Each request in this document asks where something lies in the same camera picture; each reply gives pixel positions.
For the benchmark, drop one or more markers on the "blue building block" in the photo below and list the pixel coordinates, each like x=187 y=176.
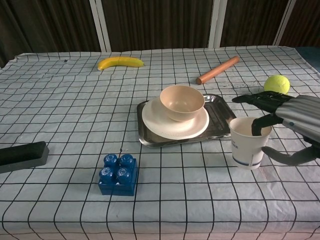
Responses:
x=117 y=177

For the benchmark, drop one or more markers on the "blue table surface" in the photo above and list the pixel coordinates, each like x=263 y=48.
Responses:
x=311 y=57

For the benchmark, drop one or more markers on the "white partition frame post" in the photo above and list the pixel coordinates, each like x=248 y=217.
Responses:
x=285 y=23
x=217 y=23
x=101 y=25

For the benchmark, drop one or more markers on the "black rectangular box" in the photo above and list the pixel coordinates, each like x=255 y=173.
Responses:
x=22 y=155

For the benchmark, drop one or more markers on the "beige bowl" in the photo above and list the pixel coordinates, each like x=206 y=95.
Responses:
x=182 y=100

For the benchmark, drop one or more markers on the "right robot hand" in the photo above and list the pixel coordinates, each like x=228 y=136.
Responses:
x=300 y=112

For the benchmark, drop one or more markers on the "grid-patterned tablecloth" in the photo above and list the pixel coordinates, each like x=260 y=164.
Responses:
x=175 y=212

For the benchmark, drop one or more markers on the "white paper cup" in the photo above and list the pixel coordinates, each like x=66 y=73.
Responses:
x=245 y=150

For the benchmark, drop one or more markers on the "yellow banana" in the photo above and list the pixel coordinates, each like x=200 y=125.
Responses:
x=120 y=62

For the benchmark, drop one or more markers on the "stainless steel tray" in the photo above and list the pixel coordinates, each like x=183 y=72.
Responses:
x=220 y=117

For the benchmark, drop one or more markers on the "white round plate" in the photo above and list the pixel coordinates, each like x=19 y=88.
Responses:
x=160 y=125

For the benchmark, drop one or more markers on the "yellow-green tennis ball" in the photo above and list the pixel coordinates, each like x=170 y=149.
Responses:
x=277 y=84

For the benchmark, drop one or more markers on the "wooden rolling pin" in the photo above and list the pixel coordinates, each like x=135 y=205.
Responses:
x=217 y=70

